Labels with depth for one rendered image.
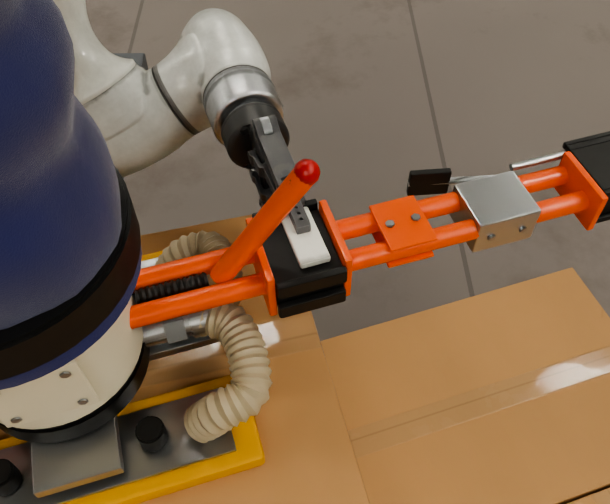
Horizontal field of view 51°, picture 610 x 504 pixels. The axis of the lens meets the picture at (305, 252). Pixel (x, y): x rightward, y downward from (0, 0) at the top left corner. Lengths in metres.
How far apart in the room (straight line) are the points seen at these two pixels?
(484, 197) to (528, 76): 2.13
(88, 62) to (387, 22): 2.25
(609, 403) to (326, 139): 1.46
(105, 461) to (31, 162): 0.34
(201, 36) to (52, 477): 0.53
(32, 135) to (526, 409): 0.98
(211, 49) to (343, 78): 1.85
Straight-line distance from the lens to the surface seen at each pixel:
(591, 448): 1.21
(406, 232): 0.65
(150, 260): 0.80
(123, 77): 0.85
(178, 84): 0.83
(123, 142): 0.85
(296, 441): 0.69
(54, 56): 0.41
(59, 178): 0.44
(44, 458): 0.68
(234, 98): 0.76
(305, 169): 0.55
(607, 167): 0.75
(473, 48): 2.90
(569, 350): 1.29
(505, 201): 0.69
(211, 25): 0.86
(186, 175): 2.28
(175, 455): 0.67
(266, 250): 0.63
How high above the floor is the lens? 1.58
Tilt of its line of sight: 52 degrees down
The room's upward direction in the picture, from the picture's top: straight up
